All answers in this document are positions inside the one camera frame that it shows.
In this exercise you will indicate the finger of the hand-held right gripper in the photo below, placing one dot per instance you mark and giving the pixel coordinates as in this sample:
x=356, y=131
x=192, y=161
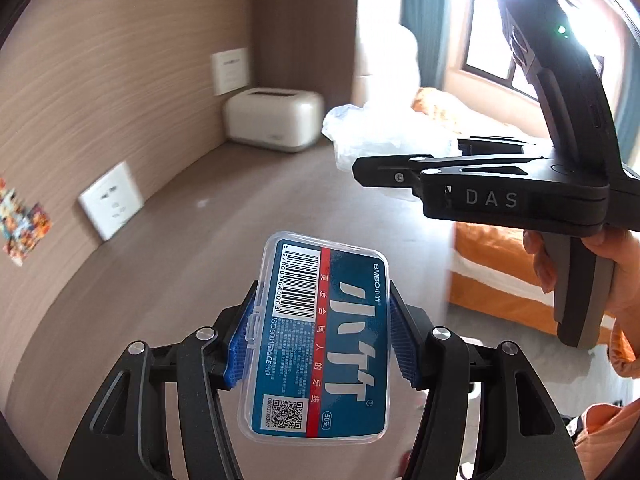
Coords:
x=385, y=175
x=495, y=146

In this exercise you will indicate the clear plastic bag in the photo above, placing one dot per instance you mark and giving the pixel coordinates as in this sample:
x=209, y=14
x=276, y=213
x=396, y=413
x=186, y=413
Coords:
x=380, y=130

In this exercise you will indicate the window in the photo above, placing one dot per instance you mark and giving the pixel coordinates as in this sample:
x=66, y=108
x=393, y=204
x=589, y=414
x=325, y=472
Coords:
x=492, y=40

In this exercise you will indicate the white wall switch panel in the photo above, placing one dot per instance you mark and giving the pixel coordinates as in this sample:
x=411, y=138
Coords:
x=230, y=71

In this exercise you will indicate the white tissue box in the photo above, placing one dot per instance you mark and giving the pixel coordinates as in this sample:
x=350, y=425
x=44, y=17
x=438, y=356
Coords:
x=272, y=120

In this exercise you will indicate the blue-grey curtain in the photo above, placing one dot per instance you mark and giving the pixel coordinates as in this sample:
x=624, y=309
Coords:
x=425, y=5

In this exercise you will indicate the colourful wall sticker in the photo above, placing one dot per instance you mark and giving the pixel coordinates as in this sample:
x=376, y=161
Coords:
x=22, y=222

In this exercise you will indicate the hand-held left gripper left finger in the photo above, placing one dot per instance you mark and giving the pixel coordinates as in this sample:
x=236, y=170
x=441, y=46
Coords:
x=242, y=350

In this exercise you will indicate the white wall socket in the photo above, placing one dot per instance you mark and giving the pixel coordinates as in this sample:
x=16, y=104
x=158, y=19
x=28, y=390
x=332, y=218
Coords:
x=112, y=200

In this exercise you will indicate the clear plastic floss box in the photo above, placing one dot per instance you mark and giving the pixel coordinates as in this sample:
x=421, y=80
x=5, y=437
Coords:
x=320, y=340

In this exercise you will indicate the person's orange clothing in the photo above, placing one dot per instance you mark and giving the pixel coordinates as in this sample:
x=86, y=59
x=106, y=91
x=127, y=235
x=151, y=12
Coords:
x=612, y=430

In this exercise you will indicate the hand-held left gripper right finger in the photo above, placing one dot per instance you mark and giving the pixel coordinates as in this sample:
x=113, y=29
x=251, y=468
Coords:
x=405, y=340

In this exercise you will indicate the person's right hand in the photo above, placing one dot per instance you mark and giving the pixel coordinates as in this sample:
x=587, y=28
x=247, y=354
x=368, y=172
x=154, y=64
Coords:
x=625, y=280

